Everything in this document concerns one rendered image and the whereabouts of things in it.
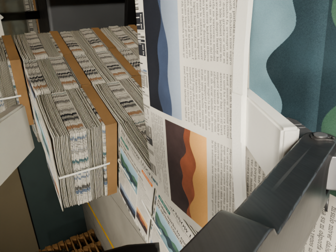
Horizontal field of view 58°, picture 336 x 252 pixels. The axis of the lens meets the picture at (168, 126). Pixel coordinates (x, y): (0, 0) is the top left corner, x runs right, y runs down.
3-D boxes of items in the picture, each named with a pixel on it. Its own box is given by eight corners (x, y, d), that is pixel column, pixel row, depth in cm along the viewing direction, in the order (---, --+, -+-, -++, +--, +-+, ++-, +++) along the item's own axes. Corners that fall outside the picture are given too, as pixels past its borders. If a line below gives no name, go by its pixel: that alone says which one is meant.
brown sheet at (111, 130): (117, 193, 131) (107, 196, 129) (95, 151, 150) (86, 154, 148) (117, 122, 108) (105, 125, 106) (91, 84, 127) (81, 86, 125)
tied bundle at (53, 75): (96, 149, 151) (47, 162, 141) (78, 116, 170) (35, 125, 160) (93, 83, 127) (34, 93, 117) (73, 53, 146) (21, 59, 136)
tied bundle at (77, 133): (118, 193, 131) (64, 211, 121) (96, 151, 151) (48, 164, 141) (119, 122, 108) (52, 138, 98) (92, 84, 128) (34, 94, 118)
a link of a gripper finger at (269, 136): (282, 129, 12) (301, 127, 12) (237, 88, 18) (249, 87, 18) (277, 194, 13) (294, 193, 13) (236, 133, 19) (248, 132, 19)
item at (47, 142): (64, 210, 122) (61, 211, 121) (48, 164, 141) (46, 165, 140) (53, 140, 100) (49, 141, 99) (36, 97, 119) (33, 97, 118)
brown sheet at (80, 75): (94, 149, 151) (85, 151, 149) (77, 116, 169) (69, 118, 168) (91, 83, 127) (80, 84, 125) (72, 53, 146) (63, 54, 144)
